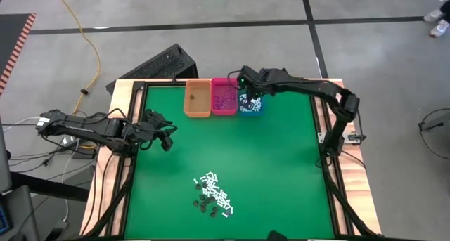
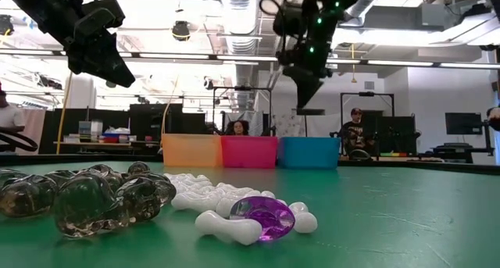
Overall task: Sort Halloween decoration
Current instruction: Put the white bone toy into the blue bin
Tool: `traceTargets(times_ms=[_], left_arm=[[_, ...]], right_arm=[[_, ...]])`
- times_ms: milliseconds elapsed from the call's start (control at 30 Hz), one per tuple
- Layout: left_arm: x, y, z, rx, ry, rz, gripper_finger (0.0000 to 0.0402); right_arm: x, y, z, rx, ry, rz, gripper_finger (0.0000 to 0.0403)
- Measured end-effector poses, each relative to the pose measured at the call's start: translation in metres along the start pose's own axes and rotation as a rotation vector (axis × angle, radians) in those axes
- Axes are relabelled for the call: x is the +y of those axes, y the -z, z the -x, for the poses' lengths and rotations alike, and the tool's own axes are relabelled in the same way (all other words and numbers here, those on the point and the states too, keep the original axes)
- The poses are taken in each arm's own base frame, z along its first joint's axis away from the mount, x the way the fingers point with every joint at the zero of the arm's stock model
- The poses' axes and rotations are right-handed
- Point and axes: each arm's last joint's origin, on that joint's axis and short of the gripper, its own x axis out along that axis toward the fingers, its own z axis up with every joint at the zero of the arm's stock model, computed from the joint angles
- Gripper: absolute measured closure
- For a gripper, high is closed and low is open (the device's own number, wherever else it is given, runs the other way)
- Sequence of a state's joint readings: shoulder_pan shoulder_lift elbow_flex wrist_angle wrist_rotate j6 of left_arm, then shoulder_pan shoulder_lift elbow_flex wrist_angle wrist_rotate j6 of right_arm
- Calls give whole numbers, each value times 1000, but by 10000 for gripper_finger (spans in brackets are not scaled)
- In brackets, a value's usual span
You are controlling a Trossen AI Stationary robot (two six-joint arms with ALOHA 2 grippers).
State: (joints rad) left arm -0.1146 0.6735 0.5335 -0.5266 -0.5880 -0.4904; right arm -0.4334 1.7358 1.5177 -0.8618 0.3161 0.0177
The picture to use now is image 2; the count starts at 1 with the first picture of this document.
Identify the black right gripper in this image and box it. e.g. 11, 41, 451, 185
279, 23, 339, 109

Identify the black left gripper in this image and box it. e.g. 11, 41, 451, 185
61, 27, 137, 88

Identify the clear plastic storage box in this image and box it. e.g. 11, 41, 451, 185
77, 120, 104, 143

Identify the blue plastic bin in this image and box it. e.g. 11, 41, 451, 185
277, 137, 341, 170

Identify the person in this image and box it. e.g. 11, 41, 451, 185
338, 107, 376, 159
486, 105, 500, 132
226, 120, 251, 137

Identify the black ceiling dome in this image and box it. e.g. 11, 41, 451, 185
171, 20, 191, 42

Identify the pink plastic bin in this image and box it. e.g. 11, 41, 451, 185
221, 136, 279, 170

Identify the pink curtain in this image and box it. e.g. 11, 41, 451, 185
17, 107, 47, 155

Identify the orange plastic bin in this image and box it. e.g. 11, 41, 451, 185
162, 134, 223, 168

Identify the white plastic bone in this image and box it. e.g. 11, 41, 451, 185
292, 211, 319, 234
171, 192, 220, 213
216, 184, 255, 198
163, 173, 210, 184
195, 209, 263, 246
287, 201, 309, 214
216, 197, 241, 218

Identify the purple translucent bird skull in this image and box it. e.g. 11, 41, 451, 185
229, 195, 296, 242

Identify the black computer monitor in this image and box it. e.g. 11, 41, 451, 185
445, 112, 484, 135

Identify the black desk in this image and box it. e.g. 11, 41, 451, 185
417, 119, 496, 166

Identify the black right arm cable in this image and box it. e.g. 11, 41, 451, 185
259, 0, 290, 66

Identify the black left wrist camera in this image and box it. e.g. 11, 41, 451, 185
73, 0, 126, 31

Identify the black frame stand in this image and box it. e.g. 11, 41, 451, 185
212, 85, 273, 137
339, 91, 395, 144

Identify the yellow extension cable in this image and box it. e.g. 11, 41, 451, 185
55, 72, 74, 155

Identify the ribbed silver air duct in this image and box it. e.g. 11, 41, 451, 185
216, 0, 263, 56

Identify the smooth silver air duct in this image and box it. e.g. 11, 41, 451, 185
343, 0, 391, 19

